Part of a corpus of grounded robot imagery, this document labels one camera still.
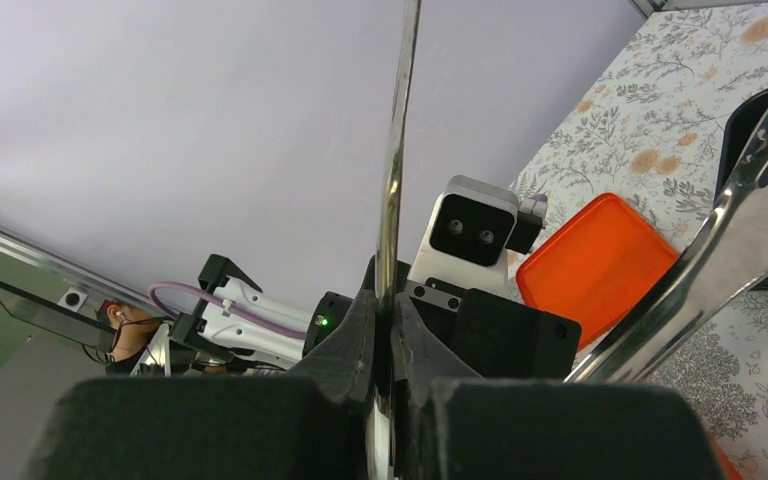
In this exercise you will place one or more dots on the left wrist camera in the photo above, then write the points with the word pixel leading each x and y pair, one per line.
pixel 472 229

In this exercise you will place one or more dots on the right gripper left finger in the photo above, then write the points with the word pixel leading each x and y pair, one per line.
pixel 219 427

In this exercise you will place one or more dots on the black tray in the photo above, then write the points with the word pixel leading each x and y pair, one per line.
pixel 738 224

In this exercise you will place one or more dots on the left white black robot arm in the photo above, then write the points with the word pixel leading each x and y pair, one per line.
pixel 233 319

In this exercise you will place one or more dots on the floral table mat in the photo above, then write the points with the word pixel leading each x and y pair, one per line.
pixel 650 130

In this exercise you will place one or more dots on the white metal tongs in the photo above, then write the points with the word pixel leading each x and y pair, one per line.
pixel 686 297

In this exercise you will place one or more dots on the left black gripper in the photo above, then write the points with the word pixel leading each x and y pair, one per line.
pixel 494 336

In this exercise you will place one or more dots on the orange box lid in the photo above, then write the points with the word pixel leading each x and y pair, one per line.
pixel 595 267

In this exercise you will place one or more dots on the orange chocolate box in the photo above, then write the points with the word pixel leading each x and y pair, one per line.
pixel 728 469

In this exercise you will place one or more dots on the person at desk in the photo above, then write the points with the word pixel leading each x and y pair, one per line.
pixel 134 329

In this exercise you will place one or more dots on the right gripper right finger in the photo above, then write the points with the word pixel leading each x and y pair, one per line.
pixel 481 429

